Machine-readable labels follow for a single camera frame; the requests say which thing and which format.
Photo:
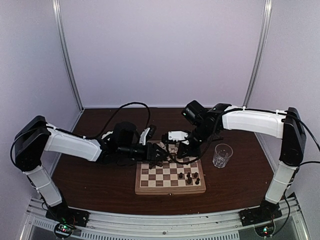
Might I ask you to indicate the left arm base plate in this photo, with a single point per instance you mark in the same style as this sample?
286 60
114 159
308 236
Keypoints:
74 217

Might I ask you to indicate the aluminium frame post left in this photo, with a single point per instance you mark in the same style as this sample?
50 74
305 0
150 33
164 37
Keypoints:
65 53

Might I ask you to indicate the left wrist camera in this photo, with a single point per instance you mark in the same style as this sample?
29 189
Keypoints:
147 134

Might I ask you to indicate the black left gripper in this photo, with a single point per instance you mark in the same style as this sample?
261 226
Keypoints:
150 153

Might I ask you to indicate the clear plastic cup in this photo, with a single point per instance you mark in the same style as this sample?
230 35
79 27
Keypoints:
222 154

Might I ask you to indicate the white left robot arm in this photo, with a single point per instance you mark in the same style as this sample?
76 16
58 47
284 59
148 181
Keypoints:
39 136

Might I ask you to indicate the wooden chess board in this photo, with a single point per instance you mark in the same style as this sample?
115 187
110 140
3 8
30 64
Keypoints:
162 178

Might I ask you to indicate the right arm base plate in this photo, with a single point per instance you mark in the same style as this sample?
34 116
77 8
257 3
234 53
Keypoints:
257 215

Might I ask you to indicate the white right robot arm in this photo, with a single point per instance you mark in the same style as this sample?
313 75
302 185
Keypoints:
284 125

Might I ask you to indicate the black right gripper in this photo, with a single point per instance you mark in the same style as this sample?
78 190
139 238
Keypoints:
183 149

